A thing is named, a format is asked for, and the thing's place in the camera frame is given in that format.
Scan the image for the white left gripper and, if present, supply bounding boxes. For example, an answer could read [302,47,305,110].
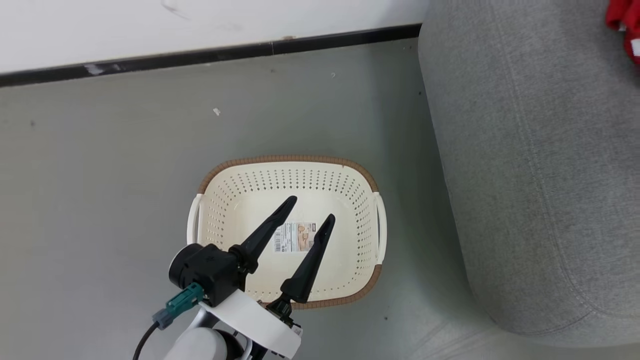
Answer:
[200,196,336,360]

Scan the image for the cream perforated laundry basket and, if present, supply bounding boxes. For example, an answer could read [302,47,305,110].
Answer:
[186,155,387,310]

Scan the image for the grey fabric sofa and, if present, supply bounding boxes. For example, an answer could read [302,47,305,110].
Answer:
[418,0,640,348]

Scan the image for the printed paper label sticker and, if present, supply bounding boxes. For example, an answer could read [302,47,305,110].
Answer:
[274,222,317,253]

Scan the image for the teal plug left camera cable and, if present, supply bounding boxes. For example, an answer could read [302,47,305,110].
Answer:
[132,282,205,360]

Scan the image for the black wall baseboard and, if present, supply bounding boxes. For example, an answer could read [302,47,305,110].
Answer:
[0,23,423,89]

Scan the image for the red shorts with white stripe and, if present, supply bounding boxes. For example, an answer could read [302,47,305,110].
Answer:
[605,0,640,65]

